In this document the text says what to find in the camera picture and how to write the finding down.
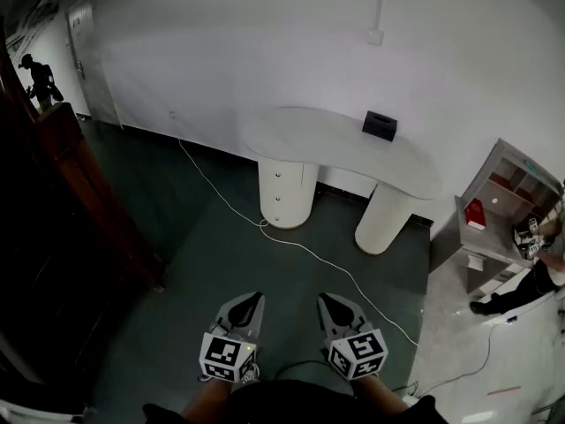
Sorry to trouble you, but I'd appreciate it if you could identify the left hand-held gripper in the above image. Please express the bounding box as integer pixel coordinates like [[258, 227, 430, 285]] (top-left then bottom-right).
[[197, 291, 267, 387]]

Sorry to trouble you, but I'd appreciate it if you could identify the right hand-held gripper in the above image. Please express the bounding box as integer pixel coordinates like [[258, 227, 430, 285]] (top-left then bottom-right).
[[317, 292, 389, 382]]

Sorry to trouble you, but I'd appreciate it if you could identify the white curved desk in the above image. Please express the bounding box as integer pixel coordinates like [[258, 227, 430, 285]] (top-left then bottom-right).
[[241, 106, 444, 256]]

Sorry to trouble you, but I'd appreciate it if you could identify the person's right forearm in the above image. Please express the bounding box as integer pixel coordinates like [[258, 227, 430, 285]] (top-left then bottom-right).
[[351, 375, 411, 415]]

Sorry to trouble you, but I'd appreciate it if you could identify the person's left forearm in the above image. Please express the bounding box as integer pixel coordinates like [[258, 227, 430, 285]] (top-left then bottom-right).
[[179, 375, 236, 420]]

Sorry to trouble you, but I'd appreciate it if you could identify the small white drawer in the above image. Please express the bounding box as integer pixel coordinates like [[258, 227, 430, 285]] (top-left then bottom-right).
[[259, 185, 306, 209], [258, 158, 306, 187]]

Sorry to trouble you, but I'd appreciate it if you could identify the person's left grey shoe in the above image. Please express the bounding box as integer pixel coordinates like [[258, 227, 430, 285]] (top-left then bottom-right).
[[240, 360, 263, 386]]

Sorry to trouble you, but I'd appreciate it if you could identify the person's black shirt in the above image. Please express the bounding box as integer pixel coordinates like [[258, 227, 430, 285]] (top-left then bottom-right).
[[141, 379, 448, 424]]

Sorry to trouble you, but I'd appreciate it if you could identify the red box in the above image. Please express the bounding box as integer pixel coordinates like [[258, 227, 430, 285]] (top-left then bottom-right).
[[464, 197, 487, 230]]

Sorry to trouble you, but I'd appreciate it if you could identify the red floor tape strip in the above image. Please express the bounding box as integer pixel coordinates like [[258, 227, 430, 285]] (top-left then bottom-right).
[[486, 385, 523, 398]]

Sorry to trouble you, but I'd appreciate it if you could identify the grey shelf cabinet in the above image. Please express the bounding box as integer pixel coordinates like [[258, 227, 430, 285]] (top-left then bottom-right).
[[454, 138, 565, 298]]

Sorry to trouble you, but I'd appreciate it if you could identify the black tissue box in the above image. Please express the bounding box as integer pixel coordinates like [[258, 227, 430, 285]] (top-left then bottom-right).
[[361, 110, 399, 143]]

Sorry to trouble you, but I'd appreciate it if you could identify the dark brown wooden furniture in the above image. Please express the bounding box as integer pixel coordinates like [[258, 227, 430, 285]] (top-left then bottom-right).
[[0, 15, 168, 398]]

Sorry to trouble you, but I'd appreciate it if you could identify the grey door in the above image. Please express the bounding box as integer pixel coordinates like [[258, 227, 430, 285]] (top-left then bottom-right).
[[65, 0, 124, 128]]

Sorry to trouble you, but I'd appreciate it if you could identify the white floor cable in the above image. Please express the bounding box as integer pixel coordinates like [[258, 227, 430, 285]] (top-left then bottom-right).
[[177, 137, 420, 348]]

